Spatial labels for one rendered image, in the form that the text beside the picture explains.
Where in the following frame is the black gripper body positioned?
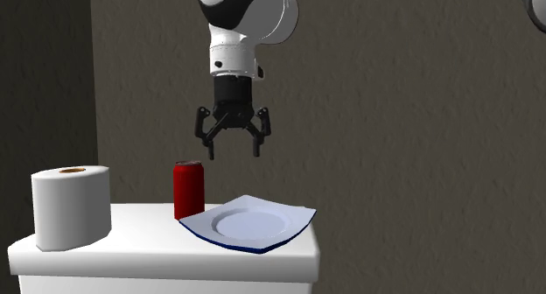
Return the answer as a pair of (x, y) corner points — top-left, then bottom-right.
(212, 74), (256, 130)

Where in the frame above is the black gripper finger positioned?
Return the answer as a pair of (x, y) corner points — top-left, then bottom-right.
(243, 107), (273, 158)
(194, 106), (229, 162)

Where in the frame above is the red drink can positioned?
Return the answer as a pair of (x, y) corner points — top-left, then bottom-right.
(172, 160), (207, 221)

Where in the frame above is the white square plate blue rim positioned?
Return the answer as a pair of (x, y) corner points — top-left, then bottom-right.
(178, 194), (318, 256)

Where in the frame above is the white toilet tank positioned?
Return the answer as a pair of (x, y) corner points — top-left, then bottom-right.
(7, 202), (321, 294)

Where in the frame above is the white toilet paper roll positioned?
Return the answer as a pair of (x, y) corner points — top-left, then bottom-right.
(30, 164), (113, 253)

